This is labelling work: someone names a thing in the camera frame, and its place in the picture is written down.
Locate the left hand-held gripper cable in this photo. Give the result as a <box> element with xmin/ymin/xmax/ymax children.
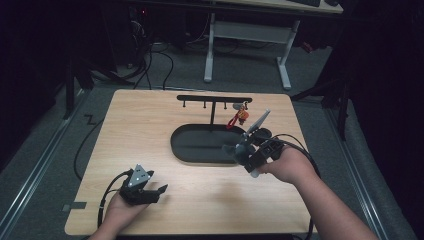
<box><xmin>97</xmin><ymin>168</ymin><xmax>134</xmax><ymax>230</ymax></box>

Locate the black floor cable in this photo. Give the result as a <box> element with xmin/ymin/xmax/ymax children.
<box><xmin>73</xmin><ymin>114</ymin><xmax>105</xmax><ymax>182</ymax></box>

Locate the hand-held gripper cable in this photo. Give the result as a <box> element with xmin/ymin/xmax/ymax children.
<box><xmin>97</xmin><ymin>168</ymin><xmax>134</xmax><ymax>230</ymax></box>
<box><xmin>258</xmin><ymin>132</ymin><xmax>322</xmax><ymax>240</ymax></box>

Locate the metal floor rail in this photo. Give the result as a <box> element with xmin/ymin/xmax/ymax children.
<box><xmin>0</xmin><ymin>89</ymin><xmax>85</xmax><ymax>236</ymax></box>
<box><xmin>324</xmin><ymin>106</ymin><xmax>390</xmax><ymax>240</ymax></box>

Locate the red charm keychain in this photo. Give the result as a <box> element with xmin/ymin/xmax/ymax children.
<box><xmin>226</xmin><ymin>101</ymin><xmax>251</xmax><ymax>131</ymax></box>

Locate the bundle of black cables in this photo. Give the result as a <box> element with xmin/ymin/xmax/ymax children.
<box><xmin>131</xmin><ymin>19</ymin><xmax>175</xmax><ymax>91</ymax></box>

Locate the dark computer tower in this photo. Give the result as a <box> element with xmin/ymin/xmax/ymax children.
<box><xmin>127</xmin><ymin>5</ymin><xmax>152</xmax><ymax>69</ymax></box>

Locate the black key rack with tray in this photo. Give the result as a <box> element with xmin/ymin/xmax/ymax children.
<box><xmin>169</xmin><ymin>94</ymin><xmax>253</xmax><ymax>165</ymax></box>

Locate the desk with white legs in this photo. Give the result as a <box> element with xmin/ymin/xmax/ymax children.
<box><xmin>202</xmin><ymin>0</ymin><xmax>345</xmax><ymax>91</ymax></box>

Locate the black metal stand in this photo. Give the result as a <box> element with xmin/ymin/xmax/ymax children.
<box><xmin>290</xmin><ymin>74</ymin><xmax>352</xmax><ymax>142</ymax></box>
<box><xmin>62</xmin><ymin>49</ymin><xmax>135</xmax><ymax>121</ymax></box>

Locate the person's left hand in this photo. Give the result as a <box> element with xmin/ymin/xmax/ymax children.
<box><xmin>104</xmin><ymin>193</ymin><xmax>150</xmax><ymax>231</ymax></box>

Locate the person's right hand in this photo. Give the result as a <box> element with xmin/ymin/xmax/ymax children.
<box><xmin>257</xmin><ymin>145</ymin><xmax>320</xmax><ymax>185</ymax></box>

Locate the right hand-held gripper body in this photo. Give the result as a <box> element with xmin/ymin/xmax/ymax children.
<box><xmin>244</xmin><ymin>108</ymin><xmax>285</xmax><ymax>174</ymax></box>

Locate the black and white plush keychain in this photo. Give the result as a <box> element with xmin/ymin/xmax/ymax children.
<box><xmin>221</xmin><ymin>132</ymin><xmax>261</xmax><ymax>179</ymax></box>

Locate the grey tape piece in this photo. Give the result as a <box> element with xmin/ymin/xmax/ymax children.
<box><xmin>61</xmin><ymin>201</ymin><xmax>88</xmax><ymax>213</ymax></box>

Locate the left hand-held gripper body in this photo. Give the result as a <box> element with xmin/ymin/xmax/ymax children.
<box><xmin>118</xmin><ymin>162</ymin><xmax>161</xmax><ymax>206</ymax></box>

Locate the right hand-held gripper cable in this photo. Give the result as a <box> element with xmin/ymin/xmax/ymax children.
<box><xmin>258</xmin><ymin>132</ymin><xmax>322</xmax><ymax>240</ymax></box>

